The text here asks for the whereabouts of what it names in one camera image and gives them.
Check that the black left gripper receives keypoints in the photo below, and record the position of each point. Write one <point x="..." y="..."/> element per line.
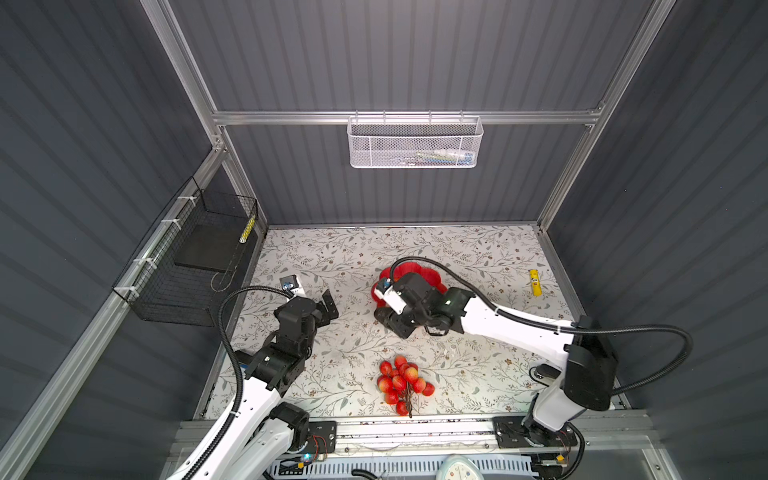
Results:
<point x="320" y="316"/>

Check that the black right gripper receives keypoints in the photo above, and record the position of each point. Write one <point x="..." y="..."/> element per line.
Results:
<point x="393" y="324"/>

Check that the red fake grape bunch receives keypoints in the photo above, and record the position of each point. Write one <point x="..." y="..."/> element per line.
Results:
<point x="400" y="383"/>

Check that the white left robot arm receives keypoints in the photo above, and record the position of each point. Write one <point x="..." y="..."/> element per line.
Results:
<point x="258" y="425"/>

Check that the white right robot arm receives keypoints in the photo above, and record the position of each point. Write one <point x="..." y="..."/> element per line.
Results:
<point x="579" y="368"/>

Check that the red flower-shaped fruit bowl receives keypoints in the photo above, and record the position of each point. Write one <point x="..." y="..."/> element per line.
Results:
<point x="426" y="276"/>

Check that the floral patterned table mat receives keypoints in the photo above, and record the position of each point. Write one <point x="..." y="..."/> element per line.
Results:
<point x="471" y="374"/>

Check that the small yellow object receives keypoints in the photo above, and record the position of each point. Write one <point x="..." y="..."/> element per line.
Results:
<point x="535" y="283"/>

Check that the white round scale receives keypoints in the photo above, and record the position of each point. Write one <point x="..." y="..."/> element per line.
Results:
<point x="458" y="467"/>

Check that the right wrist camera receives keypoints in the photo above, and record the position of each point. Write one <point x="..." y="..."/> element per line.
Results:
<point x="384" y="290"/>

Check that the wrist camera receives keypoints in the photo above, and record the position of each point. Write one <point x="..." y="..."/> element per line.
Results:
<point x="292" y="285"/>
<point x="384" y="290"/>

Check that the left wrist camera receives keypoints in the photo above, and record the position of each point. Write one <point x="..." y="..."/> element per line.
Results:
<point x="292" y="285"/>

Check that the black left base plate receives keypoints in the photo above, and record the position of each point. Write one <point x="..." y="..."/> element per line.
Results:
<point x="320" y="438"/>

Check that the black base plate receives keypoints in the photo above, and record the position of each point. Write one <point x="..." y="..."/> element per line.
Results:
<point x="521" y="431"/>
<point x="320" y="438"/>

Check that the black wire basket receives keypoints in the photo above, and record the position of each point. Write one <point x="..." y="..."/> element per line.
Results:
<point x="193" y="259"/>

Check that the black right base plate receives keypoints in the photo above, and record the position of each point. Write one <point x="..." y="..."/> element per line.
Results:
<point x="521" y="431"/>

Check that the white wire mesh basket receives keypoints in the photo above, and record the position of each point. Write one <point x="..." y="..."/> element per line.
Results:
<point x="414" y="142"/>

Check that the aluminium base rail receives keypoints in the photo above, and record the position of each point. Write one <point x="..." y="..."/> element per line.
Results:
<point x="622" y="429"/>

